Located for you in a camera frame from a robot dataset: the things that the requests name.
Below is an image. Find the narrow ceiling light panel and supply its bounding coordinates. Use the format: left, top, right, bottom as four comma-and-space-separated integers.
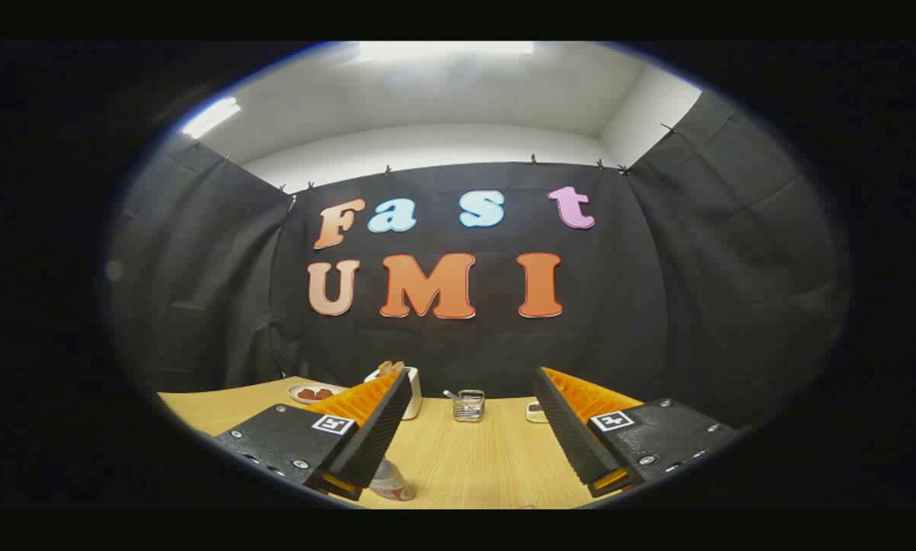
181, 96, 243, 140

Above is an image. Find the white plate with red food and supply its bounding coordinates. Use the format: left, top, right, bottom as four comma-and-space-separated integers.
287, 383, 347, 406

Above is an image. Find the silver bottle with red label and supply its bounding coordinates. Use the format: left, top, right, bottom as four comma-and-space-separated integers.
367, 459, 416, 502

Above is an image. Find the white toaster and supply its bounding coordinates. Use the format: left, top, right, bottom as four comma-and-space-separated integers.
364, 366, 423, 421

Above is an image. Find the wide ceiling light panel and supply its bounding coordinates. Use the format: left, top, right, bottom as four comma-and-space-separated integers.
357, 41, 536, 64

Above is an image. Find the wooden table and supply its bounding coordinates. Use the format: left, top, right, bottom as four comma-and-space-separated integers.
158, 375, 734, 510

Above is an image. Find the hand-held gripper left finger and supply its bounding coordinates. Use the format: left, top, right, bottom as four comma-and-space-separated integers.
213, 367, 414, 502

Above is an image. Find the metal wire basket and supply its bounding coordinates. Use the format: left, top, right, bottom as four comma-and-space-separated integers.
442, 389, 487, 423

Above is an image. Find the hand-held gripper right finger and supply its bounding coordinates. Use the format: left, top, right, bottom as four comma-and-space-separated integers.
533, 366, 738, 499

